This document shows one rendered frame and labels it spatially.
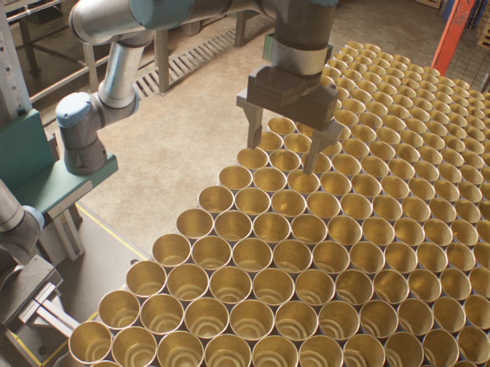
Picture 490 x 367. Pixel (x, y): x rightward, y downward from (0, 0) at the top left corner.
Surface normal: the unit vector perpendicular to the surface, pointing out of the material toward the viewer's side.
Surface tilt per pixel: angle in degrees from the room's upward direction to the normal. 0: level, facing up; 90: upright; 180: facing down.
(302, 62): 92
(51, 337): 0
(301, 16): 92
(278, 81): 2
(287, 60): 92
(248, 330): 2
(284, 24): 92
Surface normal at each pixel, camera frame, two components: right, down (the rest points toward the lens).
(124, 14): -0.67, 0.62
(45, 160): 0.83, 0.44
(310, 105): -0.51, 0.60
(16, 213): 0.98, -0.03
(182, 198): 0.08, -0.70
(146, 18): -0.72, 0.44
